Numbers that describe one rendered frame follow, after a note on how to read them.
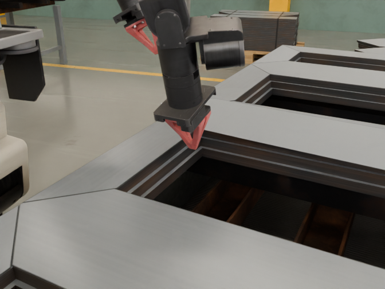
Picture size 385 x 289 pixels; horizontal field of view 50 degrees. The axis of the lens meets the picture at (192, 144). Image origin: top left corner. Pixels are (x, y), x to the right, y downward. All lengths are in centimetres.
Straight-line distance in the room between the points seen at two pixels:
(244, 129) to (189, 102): 19
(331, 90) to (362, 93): 8
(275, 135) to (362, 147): 15
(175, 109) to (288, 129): 26
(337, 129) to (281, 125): 10
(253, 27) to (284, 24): 35
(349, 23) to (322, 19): 45
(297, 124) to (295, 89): 35
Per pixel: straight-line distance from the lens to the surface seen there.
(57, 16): 513
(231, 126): 81
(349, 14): 767
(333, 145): 76
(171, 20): 55
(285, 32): 499
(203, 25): 60
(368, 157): 74
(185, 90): 62
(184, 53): 60
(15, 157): 97
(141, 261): 47
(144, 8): 55
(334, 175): 74
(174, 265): 46
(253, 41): 505
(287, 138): 77
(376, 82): 119
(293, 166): 75
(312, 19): 769
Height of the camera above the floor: 117
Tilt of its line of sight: 25 degrees down
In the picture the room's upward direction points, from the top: straight up
